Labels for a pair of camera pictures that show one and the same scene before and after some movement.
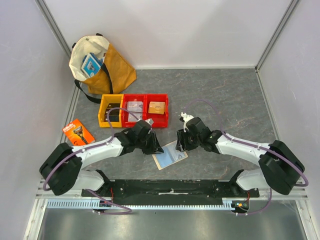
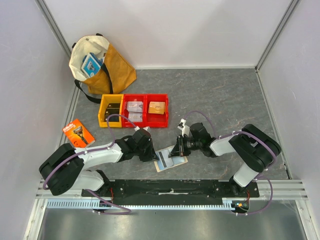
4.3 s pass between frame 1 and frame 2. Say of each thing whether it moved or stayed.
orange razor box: stayed
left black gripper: moved
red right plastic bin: stayed
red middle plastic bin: stayed
